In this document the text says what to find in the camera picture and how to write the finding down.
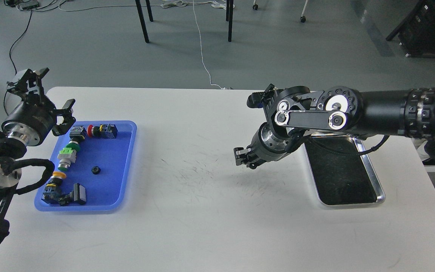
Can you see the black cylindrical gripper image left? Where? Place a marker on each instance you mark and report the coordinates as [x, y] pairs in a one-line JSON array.
[[36, 119]]

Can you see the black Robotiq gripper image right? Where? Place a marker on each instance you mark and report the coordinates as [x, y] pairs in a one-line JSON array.
[[266, 147]]

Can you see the small black gear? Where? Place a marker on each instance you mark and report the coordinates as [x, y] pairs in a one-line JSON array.
[[95, 170]]

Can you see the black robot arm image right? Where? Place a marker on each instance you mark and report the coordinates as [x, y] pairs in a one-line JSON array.
[[294, 114]]

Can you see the blue plastic tray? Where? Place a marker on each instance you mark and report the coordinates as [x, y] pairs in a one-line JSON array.
[[105, 191]]

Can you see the silver metal tray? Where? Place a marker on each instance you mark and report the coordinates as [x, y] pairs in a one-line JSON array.
[[344, 182]]

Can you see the red mushroom push button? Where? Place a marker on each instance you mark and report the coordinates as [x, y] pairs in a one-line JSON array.
[[104, 131]]

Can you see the black square push button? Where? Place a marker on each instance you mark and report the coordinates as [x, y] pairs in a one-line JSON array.
[[77, 195]]

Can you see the black table leg left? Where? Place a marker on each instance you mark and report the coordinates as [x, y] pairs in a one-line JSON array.
[[142, 21]]

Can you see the black table leg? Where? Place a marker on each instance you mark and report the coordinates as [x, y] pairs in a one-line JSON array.
[[229, 18], [142, 21]]

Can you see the black table leg right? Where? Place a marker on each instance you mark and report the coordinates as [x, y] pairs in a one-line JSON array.
[[229, 18]]

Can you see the black cabinet top right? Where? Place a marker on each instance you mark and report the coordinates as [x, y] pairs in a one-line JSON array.
[[416, 32]]

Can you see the green push button switch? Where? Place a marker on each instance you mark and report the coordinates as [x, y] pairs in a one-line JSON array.
[[77, 135]]

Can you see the black wrist camera image right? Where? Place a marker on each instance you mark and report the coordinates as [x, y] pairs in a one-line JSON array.
[[262, 98]]

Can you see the light green selector switch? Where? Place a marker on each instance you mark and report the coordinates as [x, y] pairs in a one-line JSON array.
[[66, 157]]

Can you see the yellow push button switch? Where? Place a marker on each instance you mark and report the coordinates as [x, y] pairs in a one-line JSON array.
[[52, 192]]

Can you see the black braided cable image right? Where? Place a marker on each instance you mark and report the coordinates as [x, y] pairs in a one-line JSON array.
[[342, 145]]

